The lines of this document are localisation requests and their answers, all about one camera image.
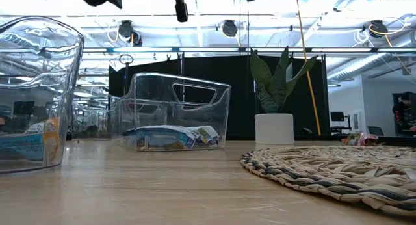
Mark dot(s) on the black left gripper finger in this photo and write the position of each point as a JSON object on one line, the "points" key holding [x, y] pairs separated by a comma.
{"points": [[181, 7]]}

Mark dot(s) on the red granola bar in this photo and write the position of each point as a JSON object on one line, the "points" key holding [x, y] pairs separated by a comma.
{"points": [[359, 138]]}

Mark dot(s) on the clear plastic bin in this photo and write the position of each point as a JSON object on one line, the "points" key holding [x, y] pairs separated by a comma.
{"points": [[65, 88], [156, 101]]}

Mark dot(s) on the black curtain partition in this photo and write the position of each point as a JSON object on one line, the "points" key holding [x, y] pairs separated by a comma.
{"points": [[237, 98]]}

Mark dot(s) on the snake plant in white pot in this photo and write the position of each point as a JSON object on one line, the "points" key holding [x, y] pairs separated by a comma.
{"points": [[274, 129]]}

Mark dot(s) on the small dark monitor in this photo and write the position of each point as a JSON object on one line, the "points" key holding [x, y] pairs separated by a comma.
{"points": [[337, 116]]}

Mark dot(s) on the round woven placemat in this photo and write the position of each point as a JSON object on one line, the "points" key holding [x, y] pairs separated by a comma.
{"points": [[325, 173]]}

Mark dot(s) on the black chair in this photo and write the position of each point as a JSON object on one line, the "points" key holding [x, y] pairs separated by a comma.
{"points": [[375, 130]]}

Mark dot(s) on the person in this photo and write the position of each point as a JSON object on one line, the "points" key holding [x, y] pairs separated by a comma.
{"points": [[401, 111]]}

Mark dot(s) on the silver ventilation duct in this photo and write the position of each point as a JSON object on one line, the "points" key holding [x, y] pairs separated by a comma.
{"points": [[357, 65]]}

